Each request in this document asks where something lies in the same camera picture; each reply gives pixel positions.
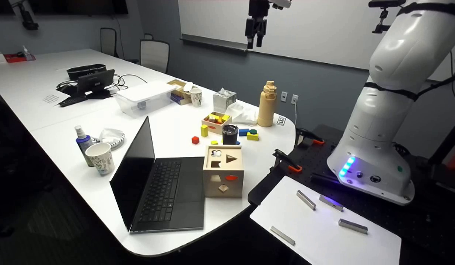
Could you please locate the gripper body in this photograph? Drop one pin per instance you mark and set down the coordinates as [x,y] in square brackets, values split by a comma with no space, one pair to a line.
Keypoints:
[258,8]

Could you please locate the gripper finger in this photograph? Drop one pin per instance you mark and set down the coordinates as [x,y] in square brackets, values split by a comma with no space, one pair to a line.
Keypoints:
[250,33]
[262,33]

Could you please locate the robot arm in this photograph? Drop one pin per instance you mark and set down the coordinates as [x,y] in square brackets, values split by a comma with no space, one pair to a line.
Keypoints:
[389,110]

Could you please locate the black touch screen device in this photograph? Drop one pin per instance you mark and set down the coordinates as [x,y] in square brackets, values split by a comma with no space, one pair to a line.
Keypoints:
[94,82]

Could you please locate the white napkin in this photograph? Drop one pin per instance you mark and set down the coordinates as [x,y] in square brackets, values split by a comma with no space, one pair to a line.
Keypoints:
[111,135]

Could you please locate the dark grey laptop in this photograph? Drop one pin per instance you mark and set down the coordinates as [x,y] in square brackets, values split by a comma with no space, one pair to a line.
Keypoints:
[164,191]

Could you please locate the whiteboard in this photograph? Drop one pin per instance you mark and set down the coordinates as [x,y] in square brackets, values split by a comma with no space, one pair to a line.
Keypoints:
[323,29]

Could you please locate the tissue box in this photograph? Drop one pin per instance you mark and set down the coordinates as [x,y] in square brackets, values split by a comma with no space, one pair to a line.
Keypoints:
[224,100]

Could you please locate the tan water bottle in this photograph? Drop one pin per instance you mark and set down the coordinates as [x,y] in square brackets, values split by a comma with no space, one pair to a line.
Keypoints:
[267,106]

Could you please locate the crumpled white tissue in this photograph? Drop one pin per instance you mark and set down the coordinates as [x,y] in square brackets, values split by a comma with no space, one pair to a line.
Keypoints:
[244,114]

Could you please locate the patterned paper cup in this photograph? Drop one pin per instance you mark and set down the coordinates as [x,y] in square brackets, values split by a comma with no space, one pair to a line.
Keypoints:
[101,159]
[196,98]

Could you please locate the cardboard box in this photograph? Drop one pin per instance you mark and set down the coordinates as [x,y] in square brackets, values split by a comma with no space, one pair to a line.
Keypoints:
[177,86]

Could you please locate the heap of coloured blocks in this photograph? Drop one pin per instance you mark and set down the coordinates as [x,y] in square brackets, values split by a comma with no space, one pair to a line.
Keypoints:
[217,118]

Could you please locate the blue box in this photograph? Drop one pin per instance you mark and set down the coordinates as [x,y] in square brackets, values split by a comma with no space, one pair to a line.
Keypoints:
[179,99]

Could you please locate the office chair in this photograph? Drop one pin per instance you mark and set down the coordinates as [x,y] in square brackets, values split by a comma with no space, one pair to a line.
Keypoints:
[148,36]
[154,55]
[108,41]

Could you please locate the green block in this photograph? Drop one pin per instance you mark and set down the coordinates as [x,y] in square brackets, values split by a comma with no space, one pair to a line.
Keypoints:
[253,131]

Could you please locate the blue block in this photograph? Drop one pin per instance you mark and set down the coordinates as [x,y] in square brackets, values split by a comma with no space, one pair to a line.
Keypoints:
[243,132]

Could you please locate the wooden tray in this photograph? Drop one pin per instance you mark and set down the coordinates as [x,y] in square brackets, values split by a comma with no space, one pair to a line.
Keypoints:
[212,128]

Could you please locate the black tumbler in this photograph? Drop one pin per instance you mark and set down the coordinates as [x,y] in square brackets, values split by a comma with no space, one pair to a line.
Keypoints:
[230,134]

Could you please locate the black orange clamp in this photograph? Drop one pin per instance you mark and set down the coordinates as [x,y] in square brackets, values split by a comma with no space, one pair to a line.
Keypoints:
[288,162]
[308,135]

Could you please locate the red block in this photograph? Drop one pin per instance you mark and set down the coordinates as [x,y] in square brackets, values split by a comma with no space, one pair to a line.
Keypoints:
[195,140]

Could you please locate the clear plastic container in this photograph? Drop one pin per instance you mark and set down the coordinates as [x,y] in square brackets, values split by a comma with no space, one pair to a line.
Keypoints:
[144,97]

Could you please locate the wooden shape sorter cube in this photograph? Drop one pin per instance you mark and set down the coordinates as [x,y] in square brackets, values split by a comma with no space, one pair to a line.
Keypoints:
[223,173]

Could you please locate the grey metal bar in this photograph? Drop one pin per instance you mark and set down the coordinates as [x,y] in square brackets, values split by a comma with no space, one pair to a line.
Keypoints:
[282,235]
[353,226]
[331,202]
[306,200]

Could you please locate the striped plate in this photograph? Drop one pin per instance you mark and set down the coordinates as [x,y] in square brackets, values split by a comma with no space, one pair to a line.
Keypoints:
[116,144]

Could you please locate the blue spray bottle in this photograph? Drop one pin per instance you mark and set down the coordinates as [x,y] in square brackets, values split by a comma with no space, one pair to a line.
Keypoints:
[83,143]

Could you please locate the sheet of paper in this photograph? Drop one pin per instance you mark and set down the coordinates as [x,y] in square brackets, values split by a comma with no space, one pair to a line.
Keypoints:
[51,98]

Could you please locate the white board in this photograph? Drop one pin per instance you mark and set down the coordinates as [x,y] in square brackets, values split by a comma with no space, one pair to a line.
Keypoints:
[323,235]

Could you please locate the clear pump bottle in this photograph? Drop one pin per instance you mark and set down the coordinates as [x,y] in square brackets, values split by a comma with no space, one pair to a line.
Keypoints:
[27,54]

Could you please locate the red tray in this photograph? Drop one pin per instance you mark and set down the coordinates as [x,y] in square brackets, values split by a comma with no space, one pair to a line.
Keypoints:
[13,57]

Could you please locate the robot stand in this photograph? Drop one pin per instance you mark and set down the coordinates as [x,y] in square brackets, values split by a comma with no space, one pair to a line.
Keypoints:
[426,228]

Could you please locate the wall socket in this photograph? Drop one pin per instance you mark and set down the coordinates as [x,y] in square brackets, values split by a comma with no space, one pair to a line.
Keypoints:
[283,96]
[294,99]

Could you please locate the camera on mount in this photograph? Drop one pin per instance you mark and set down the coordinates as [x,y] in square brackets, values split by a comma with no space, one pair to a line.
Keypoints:
[384,11]
[27,18]

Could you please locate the wall screen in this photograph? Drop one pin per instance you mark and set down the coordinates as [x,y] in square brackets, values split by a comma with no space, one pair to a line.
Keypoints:
[80,6]

